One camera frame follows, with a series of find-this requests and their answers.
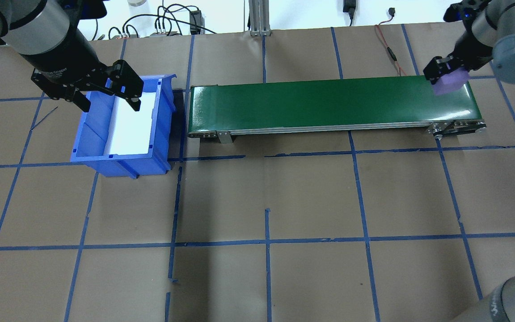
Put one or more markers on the purple foam block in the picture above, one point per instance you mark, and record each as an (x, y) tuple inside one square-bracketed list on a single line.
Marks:
[(452, 84)]

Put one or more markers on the white foam bin liner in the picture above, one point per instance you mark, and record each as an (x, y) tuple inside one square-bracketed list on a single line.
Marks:
[(130, 129)]

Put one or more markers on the blue plastic storage bin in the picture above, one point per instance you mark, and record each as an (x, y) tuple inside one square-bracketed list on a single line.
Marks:
[(119, 165)]

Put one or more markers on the grey round object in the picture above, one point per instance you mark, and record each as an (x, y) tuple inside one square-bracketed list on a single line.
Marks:
[(137, 2)]

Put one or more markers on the black power adapter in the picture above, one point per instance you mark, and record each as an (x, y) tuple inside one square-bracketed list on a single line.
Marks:
[(196, 20)]

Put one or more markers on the green conveyor belt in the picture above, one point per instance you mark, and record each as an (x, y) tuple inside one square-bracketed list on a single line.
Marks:
[(329, 103)]

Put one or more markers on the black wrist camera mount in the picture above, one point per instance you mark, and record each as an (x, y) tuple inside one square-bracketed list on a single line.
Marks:
[(463, 11), (85, 9)]

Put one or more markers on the aluminium extrusion post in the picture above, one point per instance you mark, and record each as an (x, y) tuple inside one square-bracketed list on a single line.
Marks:
[(259, 18)]

